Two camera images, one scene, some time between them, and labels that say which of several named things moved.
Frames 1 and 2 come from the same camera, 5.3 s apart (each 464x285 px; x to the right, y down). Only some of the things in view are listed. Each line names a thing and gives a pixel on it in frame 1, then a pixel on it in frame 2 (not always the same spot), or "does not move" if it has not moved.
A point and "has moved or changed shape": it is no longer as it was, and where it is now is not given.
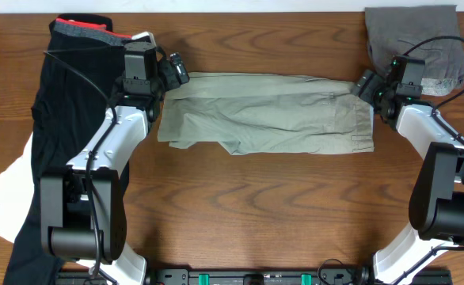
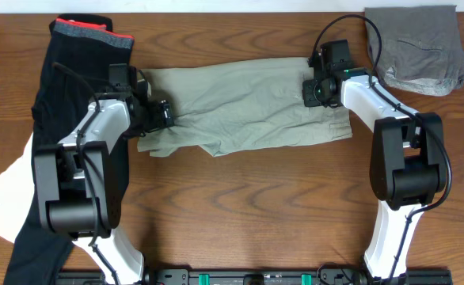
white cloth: x=6 y=207 does not move
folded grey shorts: x=428 y=32 does not move
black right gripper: x=366 y=91 -> x=309 y=99
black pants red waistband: x=82 y=68 does not move
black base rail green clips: x=268 y=276 does not move
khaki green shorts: x=267 y=113 has moved or changed shape
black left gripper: x=167 y=69 -> x=159 y=121
